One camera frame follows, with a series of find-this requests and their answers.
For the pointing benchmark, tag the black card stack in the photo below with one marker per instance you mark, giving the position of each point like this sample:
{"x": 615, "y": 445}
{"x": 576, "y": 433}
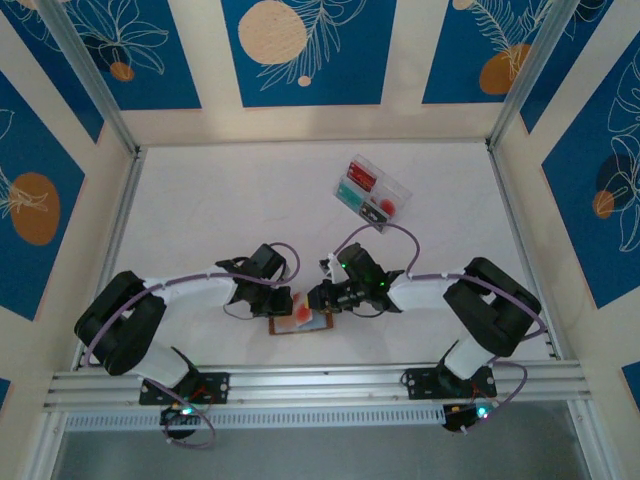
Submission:
{"x": 374, "y": 212}

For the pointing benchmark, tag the brown leather card holder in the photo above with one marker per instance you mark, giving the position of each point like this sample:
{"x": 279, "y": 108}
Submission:
{"x": 320, "y": 325}

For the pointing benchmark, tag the left controller board green light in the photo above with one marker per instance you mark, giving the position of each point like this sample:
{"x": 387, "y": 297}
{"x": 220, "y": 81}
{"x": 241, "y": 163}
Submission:
{"x": 175, "y": 415}

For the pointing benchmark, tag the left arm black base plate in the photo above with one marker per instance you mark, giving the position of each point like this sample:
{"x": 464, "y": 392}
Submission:
{"x": 220, "y": 387}

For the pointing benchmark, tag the aluminium frame post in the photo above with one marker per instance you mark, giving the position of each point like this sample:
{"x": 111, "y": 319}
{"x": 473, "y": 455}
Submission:
{"x": 532, "y": 70}
{"x": 90, "y": 70}

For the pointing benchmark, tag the white card with red circle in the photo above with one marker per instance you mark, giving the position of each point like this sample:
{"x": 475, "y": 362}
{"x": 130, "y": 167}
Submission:
{"x": 302, "y": 312}

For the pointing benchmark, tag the aluminium side rail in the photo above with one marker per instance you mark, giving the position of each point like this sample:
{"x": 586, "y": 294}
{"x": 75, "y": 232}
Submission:
{"x": 526, "y": 250}
{"x": 125, "y": 200}

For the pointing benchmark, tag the right controller board green light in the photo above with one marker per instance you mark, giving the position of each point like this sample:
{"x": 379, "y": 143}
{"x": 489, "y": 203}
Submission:
{"x": 460, "y": 420}

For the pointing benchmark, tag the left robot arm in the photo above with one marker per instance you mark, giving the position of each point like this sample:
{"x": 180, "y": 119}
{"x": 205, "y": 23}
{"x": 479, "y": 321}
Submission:
{"x": 200, "y": 295}

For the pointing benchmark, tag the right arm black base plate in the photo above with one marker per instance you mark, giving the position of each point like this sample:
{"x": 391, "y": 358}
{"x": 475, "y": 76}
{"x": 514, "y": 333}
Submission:
{"x": 417, "y": 382}

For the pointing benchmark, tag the red card stack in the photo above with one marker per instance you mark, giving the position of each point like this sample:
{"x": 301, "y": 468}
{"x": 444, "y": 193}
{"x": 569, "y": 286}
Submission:
{"x": 362, "y": 175}

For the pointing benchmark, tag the white red-circle card stack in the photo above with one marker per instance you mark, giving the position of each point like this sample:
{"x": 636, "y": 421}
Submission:
{"x": 387, "y": 204}

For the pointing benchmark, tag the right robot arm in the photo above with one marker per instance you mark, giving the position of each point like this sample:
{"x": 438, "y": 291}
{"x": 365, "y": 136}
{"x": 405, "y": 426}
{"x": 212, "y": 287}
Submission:
{"x": 420, "y": 295}

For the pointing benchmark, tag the aluminium cross rail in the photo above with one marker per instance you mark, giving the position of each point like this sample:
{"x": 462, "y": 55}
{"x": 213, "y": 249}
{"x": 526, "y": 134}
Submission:
{"x": 320, "y": 385}

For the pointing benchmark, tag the controller board green light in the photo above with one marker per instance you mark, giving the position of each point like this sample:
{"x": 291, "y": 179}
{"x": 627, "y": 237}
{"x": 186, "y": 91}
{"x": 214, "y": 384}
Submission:
{"x": 175, "y": 415}
{"x": 460, "y": 420}

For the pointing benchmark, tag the clear acrylic card stand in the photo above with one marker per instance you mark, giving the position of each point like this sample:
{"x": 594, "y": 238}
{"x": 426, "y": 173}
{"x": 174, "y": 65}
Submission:
{"x": 395, "y": 187}

